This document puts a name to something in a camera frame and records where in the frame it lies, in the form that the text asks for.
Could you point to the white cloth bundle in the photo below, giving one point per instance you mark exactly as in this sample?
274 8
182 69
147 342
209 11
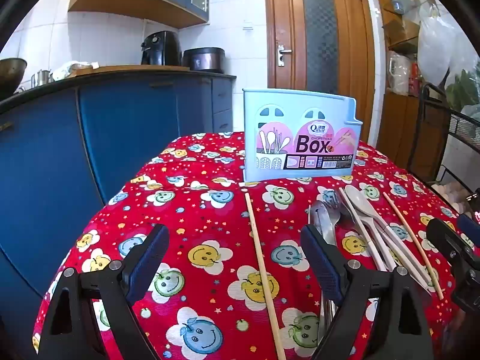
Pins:
71 69

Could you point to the black air fryer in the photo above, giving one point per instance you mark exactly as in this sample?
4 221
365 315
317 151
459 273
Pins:
159 48

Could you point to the red bottle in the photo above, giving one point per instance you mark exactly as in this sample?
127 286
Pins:
414 78

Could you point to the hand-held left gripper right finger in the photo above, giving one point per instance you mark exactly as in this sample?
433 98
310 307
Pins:
318 262

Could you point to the metal fork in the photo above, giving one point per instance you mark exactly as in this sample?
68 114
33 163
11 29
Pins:
333 213

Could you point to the light blue utensil box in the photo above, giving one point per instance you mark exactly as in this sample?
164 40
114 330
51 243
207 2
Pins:
285 105

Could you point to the wooden door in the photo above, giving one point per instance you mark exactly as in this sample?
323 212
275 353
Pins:
285 15

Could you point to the white plastic spoon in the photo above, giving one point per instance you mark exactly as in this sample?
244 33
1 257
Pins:
358 198

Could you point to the clear plastic jug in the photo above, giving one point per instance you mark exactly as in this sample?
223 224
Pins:
398 71

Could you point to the dark rice cooker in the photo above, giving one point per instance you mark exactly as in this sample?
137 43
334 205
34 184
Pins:
204 60

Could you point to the metal kettle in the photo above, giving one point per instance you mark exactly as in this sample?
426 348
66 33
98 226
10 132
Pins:
40 78

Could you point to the red smiley printed tablecloth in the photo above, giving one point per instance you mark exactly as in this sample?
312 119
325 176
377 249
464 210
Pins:
210 225

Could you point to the bag of green vegetables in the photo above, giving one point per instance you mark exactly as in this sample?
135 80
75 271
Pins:
463 86

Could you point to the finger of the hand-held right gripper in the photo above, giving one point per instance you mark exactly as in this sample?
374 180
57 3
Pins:
448 238
470 228

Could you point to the dark wok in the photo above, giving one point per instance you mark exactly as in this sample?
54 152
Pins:
11 75

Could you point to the white wall socket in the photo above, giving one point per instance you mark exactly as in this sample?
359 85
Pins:
248 25

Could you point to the wooden chopstick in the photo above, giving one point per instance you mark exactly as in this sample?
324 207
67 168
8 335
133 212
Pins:
262 270
412 243

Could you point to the pile of eggs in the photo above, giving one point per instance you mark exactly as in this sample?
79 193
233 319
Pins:
450 195

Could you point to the white plastic bag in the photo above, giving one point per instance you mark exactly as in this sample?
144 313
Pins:
438 45

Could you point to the blue base cabinet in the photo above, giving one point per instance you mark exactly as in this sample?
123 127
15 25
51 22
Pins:
112 138

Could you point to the wooden shelf unit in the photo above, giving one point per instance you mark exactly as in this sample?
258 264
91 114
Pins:
405 127

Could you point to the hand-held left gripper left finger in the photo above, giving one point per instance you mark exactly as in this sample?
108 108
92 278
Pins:
150 262

